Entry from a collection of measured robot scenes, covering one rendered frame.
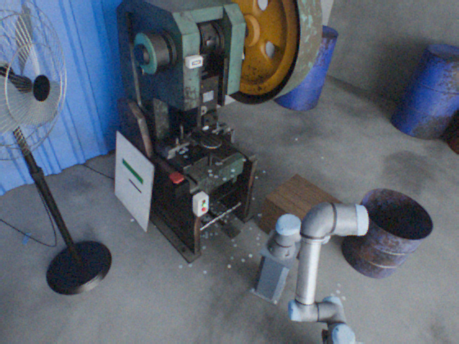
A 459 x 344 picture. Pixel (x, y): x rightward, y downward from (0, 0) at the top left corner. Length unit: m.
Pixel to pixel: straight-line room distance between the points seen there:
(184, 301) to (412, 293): 1.51
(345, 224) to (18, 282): 1.96
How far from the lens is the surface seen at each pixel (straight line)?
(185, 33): 1.42
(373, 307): 2.30
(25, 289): 2.34
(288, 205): 2.10
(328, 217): 1.17
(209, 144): 1.79
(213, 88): 1.70
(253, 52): 1.88
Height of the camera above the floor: 1.86
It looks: 41 degrees down
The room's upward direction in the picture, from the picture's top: 6 degrees clockwise
